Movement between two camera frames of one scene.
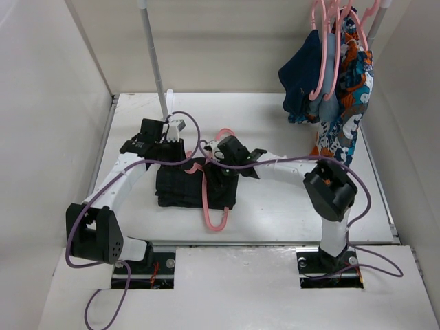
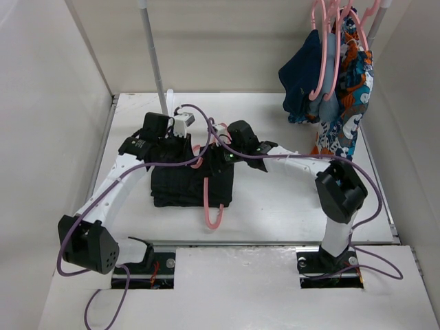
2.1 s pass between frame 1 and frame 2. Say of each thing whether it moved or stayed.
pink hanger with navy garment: stayed
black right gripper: moved
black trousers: stayed
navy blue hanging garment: stayed
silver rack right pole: stayed
